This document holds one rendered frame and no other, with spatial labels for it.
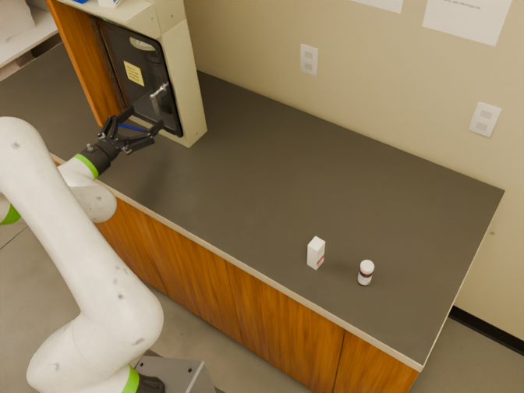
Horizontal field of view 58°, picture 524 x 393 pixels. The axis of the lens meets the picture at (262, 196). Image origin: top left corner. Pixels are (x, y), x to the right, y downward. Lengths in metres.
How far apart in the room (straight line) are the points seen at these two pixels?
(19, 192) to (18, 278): 1.95
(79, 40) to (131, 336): 1.18
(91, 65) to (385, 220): 1.16
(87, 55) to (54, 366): 1.17
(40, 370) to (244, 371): 1.43
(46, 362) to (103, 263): 0.21
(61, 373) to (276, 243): 0.77
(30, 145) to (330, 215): 0.94
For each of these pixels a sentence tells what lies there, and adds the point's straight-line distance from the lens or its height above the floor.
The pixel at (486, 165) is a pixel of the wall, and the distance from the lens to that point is 1.75.
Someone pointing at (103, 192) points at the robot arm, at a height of 1.18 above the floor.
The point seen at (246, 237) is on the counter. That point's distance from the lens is 1.50.
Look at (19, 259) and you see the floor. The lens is 2.97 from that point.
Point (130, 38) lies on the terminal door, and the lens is 1.63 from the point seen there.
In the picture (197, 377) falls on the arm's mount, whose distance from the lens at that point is 1.04.
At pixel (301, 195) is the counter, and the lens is 1.60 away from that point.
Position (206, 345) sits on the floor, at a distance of 2.38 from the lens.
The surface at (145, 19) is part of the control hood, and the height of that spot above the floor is 1.48.
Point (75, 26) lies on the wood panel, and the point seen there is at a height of 1.35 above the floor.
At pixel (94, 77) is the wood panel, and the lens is 1.89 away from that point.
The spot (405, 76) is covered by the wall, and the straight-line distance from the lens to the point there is 1.64.
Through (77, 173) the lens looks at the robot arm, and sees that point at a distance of 1.48.
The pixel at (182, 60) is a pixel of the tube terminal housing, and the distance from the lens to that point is 1.61.
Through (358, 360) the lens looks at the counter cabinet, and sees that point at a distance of 1.61.
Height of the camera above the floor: 2.17
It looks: 50 degrees down
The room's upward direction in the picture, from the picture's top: 5 degrees counter-clockwise
